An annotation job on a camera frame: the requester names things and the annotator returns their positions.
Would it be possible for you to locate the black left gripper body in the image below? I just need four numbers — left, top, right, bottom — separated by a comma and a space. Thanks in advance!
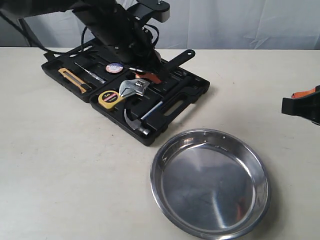
104, 7, 163, 73

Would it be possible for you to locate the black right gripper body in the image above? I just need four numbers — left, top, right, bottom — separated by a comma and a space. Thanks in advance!
281, 85, 320, 125

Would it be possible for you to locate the adjustable wrench black handle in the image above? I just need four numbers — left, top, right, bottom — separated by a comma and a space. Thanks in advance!
118, 48, 196, 98

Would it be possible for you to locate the black plastic tool case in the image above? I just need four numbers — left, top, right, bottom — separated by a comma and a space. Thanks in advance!
42, 39, 210, 146

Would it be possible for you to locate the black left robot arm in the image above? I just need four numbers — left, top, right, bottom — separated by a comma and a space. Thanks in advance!
0, 0, 170, 81

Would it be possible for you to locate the electrical tape roll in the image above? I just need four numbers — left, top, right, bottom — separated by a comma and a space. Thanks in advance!
105, 62, 124, 74

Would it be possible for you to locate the yellow tape measure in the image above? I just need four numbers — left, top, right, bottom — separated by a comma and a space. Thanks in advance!
98, 90, 125, 110

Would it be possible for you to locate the silver tester screwdriver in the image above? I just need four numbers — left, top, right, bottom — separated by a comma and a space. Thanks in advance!
75, 62, 106, 84

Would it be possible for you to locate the yellow utility knife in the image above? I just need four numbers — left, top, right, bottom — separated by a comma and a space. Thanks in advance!
58, 68, 92, 94

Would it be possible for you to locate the white backdrop curtain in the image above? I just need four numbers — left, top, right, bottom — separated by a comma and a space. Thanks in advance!
0, 0, 320, 50

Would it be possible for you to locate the round stainless steel tray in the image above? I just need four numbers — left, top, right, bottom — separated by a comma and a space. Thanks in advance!
150, 128, 271, 240

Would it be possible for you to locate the claw hammer black handle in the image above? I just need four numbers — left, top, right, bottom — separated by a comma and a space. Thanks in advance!
124, 76, 193, 136

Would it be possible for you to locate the black cable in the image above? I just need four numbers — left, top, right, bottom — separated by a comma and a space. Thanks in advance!
0, 10, 83, 55

